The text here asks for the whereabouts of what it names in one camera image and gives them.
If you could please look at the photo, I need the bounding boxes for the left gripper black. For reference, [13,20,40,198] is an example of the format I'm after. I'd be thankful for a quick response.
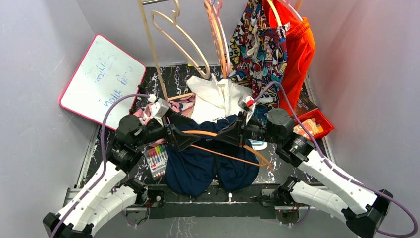
[133,106,200,151]

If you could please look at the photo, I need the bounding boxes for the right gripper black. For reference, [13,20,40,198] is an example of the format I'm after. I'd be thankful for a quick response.
[216,111,281,147]

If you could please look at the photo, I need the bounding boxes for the orange hanger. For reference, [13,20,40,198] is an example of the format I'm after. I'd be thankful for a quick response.
[179,115,272,172]

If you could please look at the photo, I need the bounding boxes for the navy blue shorts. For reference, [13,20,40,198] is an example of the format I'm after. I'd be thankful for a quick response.
[164,114,261,198]

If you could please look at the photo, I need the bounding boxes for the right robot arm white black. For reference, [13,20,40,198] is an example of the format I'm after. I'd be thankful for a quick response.
[216,109,389,238]

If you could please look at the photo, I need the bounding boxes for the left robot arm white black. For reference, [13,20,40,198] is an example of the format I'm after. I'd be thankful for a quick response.
[43,108,200,238]

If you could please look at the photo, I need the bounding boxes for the pink patterned shorts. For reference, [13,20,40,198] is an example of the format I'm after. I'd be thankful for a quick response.
[134,99,201,151]

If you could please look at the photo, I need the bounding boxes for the white shorts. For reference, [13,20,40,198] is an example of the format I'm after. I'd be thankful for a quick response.
[186,74,253,124]

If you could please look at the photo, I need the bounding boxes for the comic print shorts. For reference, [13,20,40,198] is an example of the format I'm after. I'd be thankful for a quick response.
[229,0,290,123]

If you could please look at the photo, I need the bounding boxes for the pink hanger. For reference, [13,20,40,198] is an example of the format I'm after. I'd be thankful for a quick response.
[204,0,231,79]

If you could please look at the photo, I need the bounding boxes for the orange shorts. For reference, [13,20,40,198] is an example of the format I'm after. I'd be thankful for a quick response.
[262,0,315,113]

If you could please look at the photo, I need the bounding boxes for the beige wooden hanger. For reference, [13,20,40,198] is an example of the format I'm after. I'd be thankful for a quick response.
[150,0,211,79]

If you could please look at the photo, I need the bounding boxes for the yellow hanger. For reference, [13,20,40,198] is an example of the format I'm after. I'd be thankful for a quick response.
[267,0,283,27]

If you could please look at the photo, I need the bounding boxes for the blue correction tape package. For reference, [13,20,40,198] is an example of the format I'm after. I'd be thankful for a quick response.
[250,140,268,151]

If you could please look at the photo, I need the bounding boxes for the colour marker pack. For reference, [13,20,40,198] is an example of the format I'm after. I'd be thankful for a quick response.
[146,145,168,180]

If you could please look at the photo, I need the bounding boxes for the dark book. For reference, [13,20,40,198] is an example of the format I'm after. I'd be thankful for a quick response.
[294,83,318,116]

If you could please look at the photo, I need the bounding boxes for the red plastic bin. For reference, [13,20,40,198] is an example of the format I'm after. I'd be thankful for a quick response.
[296,109,335,139]

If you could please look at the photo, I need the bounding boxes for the pink framed whiteboard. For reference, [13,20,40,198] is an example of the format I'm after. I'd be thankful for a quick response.
[59,34,146,130]

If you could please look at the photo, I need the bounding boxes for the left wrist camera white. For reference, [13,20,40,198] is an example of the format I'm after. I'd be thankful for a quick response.
[151,99,170,127]

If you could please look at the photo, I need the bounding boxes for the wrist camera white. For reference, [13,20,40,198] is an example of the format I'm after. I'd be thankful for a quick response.
[151,99,170,127]
[238,95,254,112]

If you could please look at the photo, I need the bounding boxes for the wooden rack frame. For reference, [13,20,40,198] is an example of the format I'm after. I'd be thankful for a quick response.
[137,0,193,101]

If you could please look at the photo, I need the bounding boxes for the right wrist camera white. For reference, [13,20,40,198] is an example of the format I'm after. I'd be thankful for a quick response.
[238,95,254,112]

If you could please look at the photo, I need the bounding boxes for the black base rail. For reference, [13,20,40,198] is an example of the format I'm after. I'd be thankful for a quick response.
[65,183,332,220]

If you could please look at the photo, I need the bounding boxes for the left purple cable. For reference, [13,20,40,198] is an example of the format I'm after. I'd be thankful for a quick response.
[49,93,157,238]

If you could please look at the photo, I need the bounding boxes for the purple cable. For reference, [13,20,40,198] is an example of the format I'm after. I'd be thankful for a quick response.
[49,93,157,238]
[253,81,419,238]

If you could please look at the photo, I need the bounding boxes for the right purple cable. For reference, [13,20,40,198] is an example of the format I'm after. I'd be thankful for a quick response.
[253,81,419,238]

